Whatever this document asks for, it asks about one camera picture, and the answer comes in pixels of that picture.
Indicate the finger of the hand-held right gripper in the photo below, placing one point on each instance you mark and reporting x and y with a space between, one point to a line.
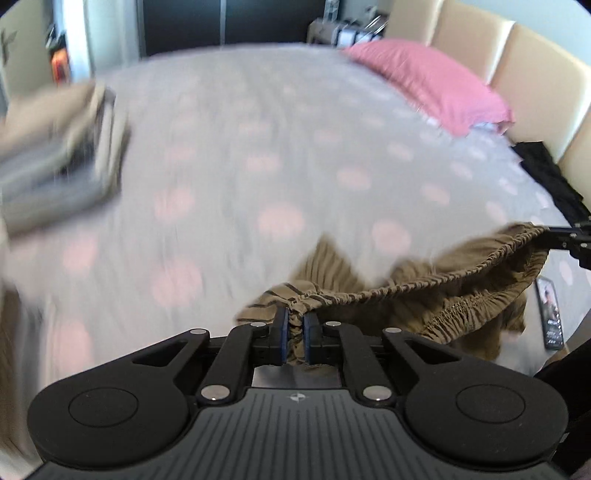
577 240

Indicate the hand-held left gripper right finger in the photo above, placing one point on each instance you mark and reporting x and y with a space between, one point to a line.
308 339

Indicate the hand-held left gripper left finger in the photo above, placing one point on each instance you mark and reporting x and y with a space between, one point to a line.
281 339

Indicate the olive striped skirt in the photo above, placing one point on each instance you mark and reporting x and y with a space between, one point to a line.
466 281

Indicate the stack of folded clothes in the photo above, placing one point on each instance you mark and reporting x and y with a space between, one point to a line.
60 152

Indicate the black garment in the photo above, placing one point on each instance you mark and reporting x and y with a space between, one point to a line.
551 177

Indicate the dark printed card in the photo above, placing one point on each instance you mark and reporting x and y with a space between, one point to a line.
550 314

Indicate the beige padded headboard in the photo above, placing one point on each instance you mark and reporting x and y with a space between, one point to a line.
521 60

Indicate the polka dot bed sheet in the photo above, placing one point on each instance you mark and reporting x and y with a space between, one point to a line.
258 152

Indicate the pink pillow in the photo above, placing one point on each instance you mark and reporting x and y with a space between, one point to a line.
434 83

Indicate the cluttered storage shelf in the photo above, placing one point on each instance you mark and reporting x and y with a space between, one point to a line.
344 25

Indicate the dark wardrobe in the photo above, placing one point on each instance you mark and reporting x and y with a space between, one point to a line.
221 23

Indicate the orange box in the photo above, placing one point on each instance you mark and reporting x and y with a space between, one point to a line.
60 64

